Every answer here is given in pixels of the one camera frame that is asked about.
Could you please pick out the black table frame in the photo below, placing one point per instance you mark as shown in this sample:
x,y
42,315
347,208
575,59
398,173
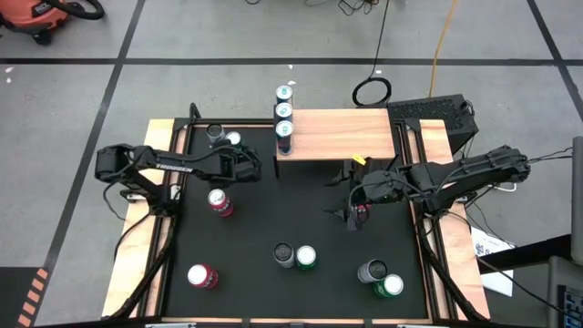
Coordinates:
x,y
255,122

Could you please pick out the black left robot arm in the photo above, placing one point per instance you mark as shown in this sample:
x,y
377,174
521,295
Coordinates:
x,y
173,164

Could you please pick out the red Fanta strawberry can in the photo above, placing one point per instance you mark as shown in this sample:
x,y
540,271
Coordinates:
x,y
363,212
217,198
199,274

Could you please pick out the black desk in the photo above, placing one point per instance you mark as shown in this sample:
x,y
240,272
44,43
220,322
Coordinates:
x,y
528,255

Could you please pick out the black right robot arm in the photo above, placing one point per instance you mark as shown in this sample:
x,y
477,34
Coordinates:
x,y
455,177

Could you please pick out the wooden shelf with black legs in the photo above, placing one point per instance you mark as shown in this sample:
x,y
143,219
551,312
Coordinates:
x,y
341,134

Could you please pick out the black perforated computer case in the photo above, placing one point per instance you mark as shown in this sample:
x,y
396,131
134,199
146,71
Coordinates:
x,y
432,111

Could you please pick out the orange shop vacuum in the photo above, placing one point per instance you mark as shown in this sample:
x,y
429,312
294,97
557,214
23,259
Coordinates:
x,y
32,16

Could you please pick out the yellow tape tag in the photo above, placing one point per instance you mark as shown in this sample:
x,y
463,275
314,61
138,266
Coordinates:
x,y
359,159

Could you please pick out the grey equipment case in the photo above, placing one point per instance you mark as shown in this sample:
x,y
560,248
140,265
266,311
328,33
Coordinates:
x,y
567,278

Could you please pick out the black orange striped floor mat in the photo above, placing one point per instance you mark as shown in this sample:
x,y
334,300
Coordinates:
x,y
34,291

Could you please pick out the green Sprite can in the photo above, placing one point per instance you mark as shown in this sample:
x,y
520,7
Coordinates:
x,y
233,138
391,285
305,256

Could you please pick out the light wooden table side board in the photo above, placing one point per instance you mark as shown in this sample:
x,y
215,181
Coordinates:
x,y
460,255
136,237

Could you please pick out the white printed paper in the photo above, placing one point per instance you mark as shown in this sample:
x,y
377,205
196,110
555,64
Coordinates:
x,y
489,248

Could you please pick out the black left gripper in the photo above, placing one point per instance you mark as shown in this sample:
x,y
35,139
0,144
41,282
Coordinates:
x,y
246,169

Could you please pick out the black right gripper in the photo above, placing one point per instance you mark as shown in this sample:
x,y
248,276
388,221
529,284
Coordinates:
x,y
364,189

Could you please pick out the silver Celsius Arctic Vibe can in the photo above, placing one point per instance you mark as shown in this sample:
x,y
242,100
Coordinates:
x,y
215,132
283,253
372,270

